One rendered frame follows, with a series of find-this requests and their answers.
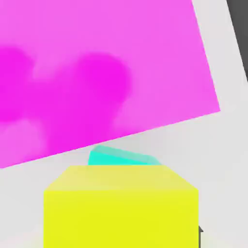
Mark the small cyan cube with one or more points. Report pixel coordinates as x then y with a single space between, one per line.
108 159

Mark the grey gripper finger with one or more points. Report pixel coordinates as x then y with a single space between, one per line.
200 239

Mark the small yellow cube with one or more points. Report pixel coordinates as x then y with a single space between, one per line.
120 213

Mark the large magenta box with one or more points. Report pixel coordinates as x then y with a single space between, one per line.
96 67

